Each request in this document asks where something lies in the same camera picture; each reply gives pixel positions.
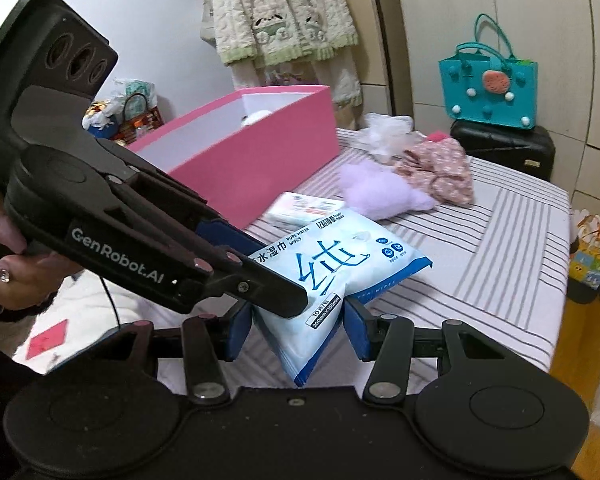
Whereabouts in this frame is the pink cardboard box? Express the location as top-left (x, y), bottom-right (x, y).
top-left (126, 85), bottom-right (341, 231)

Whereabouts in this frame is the purple fluffy cloth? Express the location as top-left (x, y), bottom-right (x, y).
top-left (340, 161), bottom-right (438, 221)

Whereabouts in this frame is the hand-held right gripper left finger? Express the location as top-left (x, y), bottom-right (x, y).
top-left (107, 302), bottom-right (255, 403)

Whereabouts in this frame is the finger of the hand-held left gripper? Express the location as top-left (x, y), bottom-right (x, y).
top-left (194, 254), bottom-right (313, 321)
top-left (100, 139), bottom-right (262, 262)

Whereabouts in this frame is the striped white tablecloth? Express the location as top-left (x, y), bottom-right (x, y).
top-left (152, 127), bottom-right (573, 373)

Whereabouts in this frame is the black hard-shell suitcase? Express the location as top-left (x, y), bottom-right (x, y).
top-left (450, 119), bottom-right (556, 182)

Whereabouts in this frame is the red paper card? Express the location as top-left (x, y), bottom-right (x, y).
top-left (26, 319), bottom-right (69, 361)

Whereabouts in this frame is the person's left hand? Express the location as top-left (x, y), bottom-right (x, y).
top-left (0, 180), bottom-right (83, 312)

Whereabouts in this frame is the white mesh bath pouf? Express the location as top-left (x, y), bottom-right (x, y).
top-left (357, 112), bottom-right (416, 163)

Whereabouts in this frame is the black round stand base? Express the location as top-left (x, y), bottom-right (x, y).
top-left (566, 280), bottom-right (600, 306)

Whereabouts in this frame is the green patterned packet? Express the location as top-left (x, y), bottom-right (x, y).
top-left (111, 78), bottom-right (157, 108)

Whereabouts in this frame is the colorful paper gift bag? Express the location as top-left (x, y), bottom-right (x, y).
top-left (569, 212), bottom-right (600, 306)

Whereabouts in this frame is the small white tissue pack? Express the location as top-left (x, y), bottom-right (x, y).
top-left (264, 191), bottom-right (345, 227)

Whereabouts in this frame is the black cable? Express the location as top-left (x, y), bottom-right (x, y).
top-left (99, 272), bottom-right (121, 333)

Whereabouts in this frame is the cream wardrobe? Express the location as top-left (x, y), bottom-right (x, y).
top-left (365, 0), bottom-right (600, 241)

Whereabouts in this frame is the pink floral fabric cloth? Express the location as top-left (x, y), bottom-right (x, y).
top-left (397, 137), bottom-right (476, 206)

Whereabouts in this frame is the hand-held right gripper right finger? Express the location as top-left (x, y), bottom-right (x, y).
top-left (344, 299), bottom-right (523, 403)

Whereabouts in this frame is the white brown plush toy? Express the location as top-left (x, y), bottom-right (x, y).
top-left (240, 109), bottom-right (273, 127)

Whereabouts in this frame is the cream fleece pajama jacket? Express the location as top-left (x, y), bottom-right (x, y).
top-left (207, 0), bottom-right (358, 67)

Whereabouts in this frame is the blue white wet wipes pack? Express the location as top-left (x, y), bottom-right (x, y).
top-left (247, 207), bottom-right (433, 387)

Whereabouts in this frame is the woven basket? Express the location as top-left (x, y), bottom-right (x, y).
top-left (115, 92), bottom-right (165, 141)

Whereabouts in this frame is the teal felt tote bag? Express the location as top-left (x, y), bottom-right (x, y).
top-left (439, 14), bottom-right (538, 131)

